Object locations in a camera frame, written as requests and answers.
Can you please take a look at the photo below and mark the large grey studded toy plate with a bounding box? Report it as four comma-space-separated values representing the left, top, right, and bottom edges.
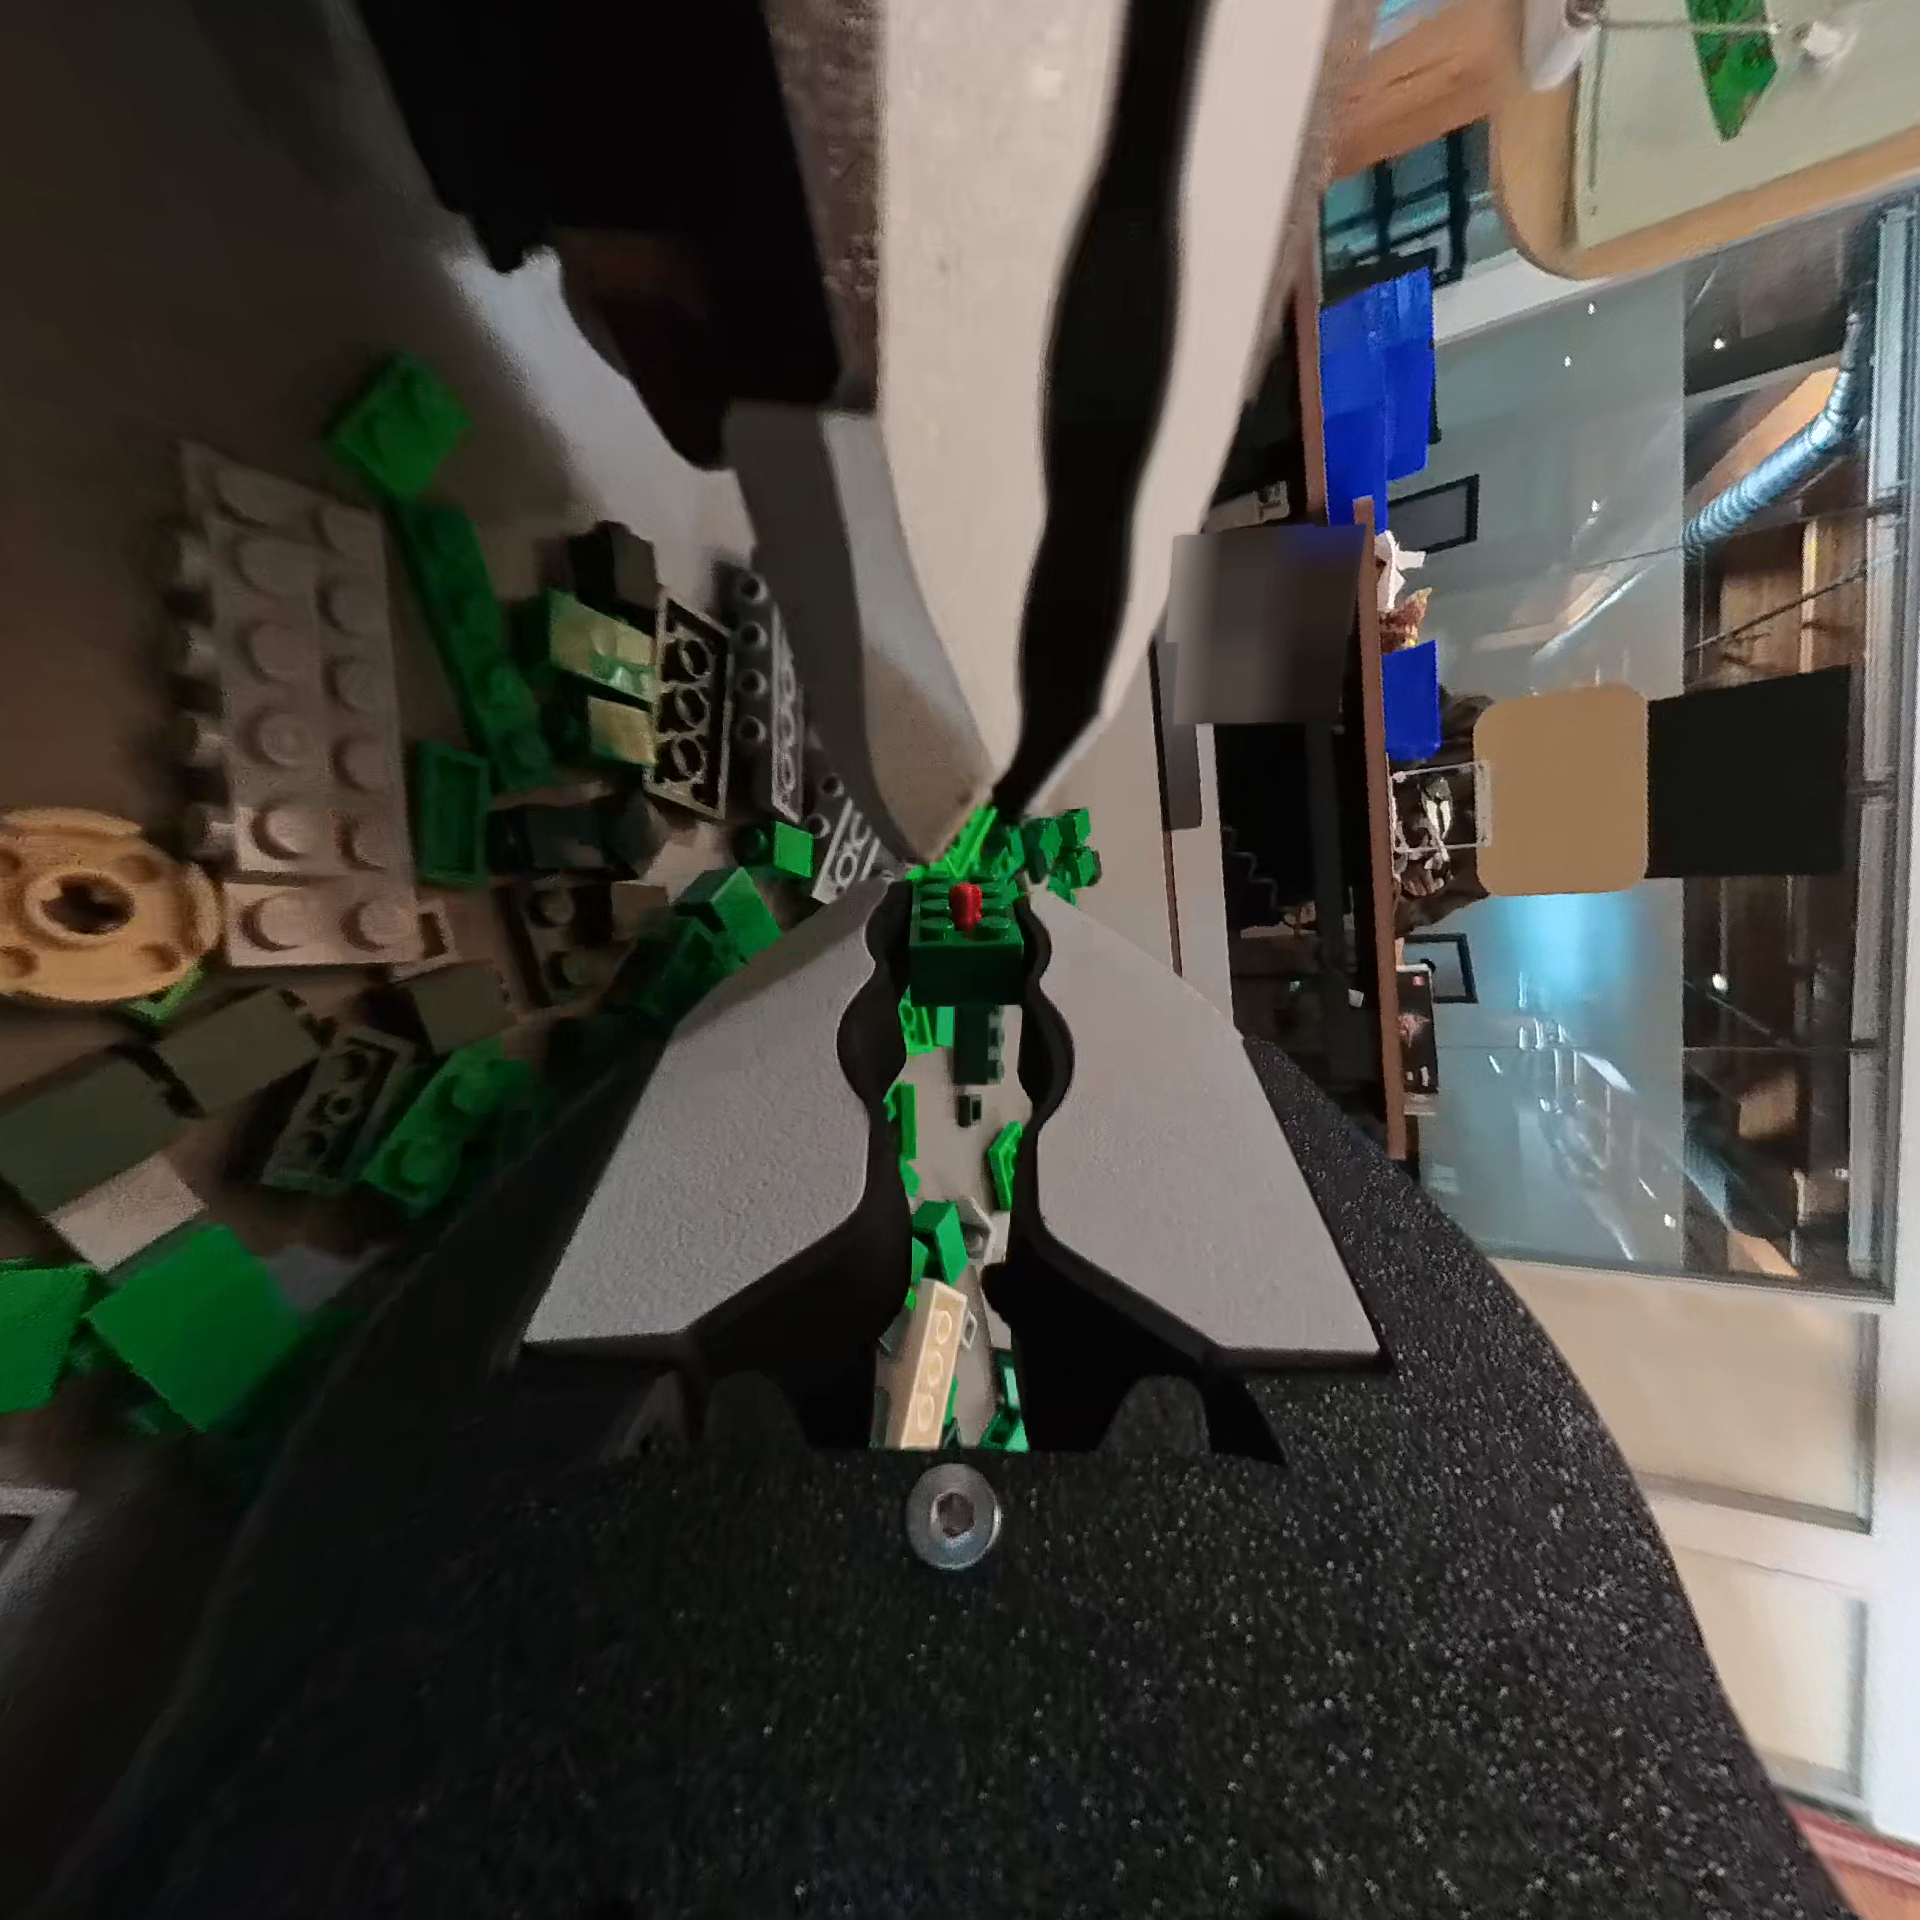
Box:
161, 442, 428, 969

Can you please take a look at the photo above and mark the large flat green toy plate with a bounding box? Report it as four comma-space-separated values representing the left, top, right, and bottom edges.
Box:
0, 1258, 104, 1416

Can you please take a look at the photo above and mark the dark grey toy plate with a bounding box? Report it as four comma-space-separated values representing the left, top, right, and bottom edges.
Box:
720, 565, 812, 821

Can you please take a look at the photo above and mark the small green toy tile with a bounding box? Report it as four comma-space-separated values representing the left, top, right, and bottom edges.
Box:
412, 736, 493, 886

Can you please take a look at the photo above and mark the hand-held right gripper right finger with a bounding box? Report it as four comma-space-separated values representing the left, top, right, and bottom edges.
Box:
983, 891, 1388, 1467

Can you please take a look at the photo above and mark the glass partition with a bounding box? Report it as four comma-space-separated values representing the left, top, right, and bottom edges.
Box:
1415, 208, 1920, 1296

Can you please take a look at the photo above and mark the black framed window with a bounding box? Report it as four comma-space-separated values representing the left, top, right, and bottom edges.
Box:
1325, 125, 1488, 286

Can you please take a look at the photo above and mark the green square toy plate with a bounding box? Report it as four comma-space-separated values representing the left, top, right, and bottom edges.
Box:
326, 351, 474, 501

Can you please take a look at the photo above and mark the large blue storage bin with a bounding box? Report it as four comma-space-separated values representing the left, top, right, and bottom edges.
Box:
1322, 268, 1438, 531

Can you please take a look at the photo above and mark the light grey sloped toy brick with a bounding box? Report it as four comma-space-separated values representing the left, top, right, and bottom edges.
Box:
54, 1156, 204, 1268

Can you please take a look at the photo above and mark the beige toy brick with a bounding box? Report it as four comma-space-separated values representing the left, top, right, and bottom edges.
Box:
874, 1277, 972, 1448

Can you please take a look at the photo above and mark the long green toy plate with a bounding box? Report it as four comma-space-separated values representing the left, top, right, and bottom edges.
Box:
391, 501, 556, 790

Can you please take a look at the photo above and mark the round wooden rimmed panel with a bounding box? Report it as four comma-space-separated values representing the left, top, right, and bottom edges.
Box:
1493, 0, 1920, 282

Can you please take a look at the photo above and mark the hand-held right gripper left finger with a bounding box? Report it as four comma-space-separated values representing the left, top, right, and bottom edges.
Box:
523, 875, 921, 1454

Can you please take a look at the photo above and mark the green sloped toy brick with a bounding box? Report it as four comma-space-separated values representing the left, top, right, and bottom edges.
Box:
82, 1221, 303, 1432

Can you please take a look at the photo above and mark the silver duct pipe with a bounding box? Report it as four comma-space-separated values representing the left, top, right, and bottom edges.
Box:
1682, 305, 1885, 553

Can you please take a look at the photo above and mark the wooden shelf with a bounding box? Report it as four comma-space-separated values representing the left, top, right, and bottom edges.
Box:
1354, 501, 1419, 1164

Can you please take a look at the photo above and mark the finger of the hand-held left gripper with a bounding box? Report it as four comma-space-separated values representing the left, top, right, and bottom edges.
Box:
1003, 0, 1344, 826
725, 0, 1164, 867

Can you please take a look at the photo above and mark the small blue storage bin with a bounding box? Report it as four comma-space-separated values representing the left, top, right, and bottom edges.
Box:
1379, 643, 1446, 764

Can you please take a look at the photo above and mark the pile of toy bricks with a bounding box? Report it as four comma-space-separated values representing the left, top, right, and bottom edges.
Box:
0, 351, 1104, 1456

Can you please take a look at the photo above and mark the dark grey hollow toy brick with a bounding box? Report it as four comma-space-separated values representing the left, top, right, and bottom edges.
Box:
649, 594, 738, 818

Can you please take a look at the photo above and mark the tan round toy plate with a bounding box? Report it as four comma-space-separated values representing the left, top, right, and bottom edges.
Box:
0, 807, 225, 1003

